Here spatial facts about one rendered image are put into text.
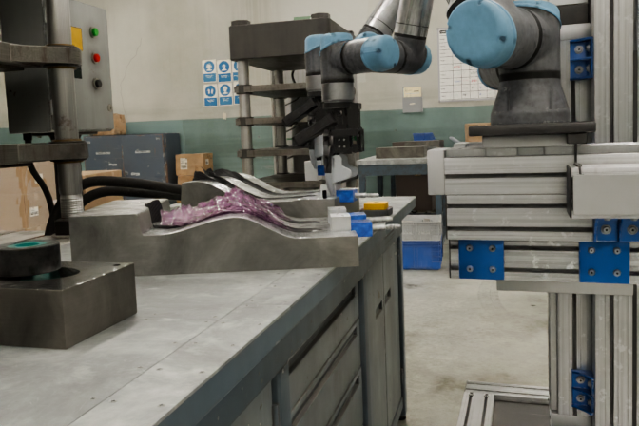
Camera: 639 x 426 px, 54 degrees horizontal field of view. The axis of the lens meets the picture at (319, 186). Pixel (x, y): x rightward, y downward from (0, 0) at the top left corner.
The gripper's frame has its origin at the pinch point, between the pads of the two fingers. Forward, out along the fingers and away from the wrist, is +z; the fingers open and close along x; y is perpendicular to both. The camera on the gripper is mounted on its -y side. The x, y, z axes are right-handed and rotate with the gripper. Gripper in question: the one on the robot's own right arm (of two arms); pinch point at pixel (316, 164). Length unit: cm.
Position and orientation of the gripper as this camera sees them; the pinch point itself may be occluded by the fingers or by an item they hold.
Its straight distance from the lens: 177.9
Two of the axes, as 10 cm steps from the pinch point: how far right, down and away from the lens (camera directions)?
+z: 0.4, 10.0, 0.8
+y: 9.6, -0.2, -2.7
